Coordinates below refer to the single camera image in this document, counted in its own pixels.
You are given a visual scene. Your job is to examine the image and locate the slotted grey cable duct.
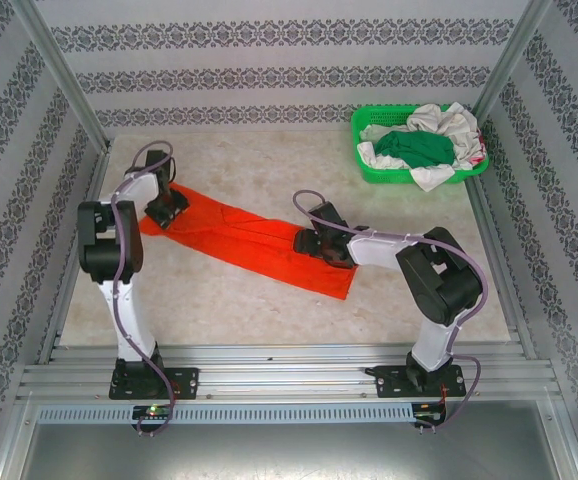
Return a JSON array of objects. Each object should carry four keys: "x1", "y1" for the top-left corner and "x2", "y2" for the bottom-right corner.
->
[{"x1": 36, "y1": 402, "x2": 415, "y2": 426}]

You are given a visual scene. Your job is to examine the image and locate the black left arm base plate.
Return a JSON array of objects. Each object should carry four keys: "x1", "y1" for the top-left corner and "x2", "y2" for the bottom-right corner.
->
[{"x1": 108, "y1": 367, "x2": 200, "y2": 401}]

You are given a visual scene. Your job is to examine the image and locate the green plastic basket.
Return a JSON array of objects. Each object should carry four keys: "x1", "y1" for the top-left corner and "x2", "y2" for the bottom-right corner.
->
[{"x1": 350, "y1": 104, "x2": 490, "y2": 185}]

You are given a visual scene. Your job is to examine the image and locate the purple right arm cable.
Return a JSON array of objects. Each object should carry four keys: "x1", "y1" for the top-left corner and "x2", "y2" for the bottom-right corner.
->
[{"x1": 292, "y1": 188, "x2": 488, "y2": 437}]

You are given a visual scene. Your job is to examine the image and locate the aluminium side rail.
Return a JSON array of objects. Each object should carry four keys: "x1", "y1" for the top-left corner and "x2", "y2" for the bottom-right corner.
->
[
  {"x1": 36, "y1": 149, "x2": 113, "y2": 366},
  {"x1": 468, "y1": 174, "x2": 540, "y2": 361}
]

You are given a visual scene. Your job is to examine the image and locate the aluminium mounting rail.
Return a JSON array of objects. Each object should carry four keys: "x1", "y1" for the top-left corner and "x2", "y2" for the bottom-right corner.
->
[{"x1": 16, "y1": 343, "x2": 558, "y2": 401}]

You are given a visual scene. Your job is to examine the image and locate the orange t-shirt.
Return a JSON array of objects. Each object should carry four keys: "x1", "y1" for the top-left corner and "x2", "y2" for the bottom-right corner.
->
[{"x1": 137, "y1": 182, "x2": 361, "y2": 302}]

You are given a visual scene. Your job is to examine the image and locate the steel sheet panel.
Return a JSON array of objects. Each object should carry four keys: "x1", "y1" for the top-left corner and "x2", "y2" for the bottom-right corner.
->
[{"x1": 16, "y1": 399, "x2": 578, "y2": 480}]

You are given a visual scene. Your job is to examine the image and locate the green t-shirt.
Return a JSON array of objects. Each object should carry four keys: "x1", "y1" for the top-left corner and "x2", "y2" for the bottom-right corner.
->
[{"x1": 373, "y1": 129, "x2": 456, "y2": 170}]

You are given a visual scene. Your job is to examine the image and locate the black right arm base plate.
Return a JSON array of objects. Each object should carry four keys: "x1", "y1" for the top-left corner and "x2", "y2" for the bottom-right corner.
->
[{"x1": 374, "y1": 363, "x2": 466, "y2": 400}]

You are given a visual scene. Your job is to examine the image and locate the circuit board with red wire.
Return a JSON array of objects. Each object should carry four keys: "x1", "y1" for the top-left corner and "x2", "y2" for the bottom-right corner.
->
[{"x1": 413, "y1": 401, "x2": 448, "y2": 426}]

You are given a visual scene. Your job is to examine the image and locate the circuit board with green light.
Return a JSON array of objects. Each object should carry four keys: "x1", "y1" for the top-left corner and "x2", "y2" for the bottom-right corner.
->
[{"x1": 131, "y1": 404, "x2": 176, "y2": 421}]

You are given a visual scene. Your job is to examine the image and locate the aluminium frame post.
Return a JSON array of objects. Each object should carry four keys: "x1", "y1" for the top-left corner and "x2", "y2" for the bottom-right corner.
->
[
  {"x1": 11, "y1": 0, "x2": 113, "y2": 152},
  {"x1": 470, "y1": 0, "x2": 554, "y2": 121}
]

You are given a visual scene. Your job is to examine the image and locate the white t-shirt with red print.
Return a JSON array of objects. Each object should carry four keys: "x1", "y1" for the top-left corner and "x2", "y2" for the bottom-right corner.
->
[{"x1": 406, "y1": 101, "x2": 486, "y2": 174}]

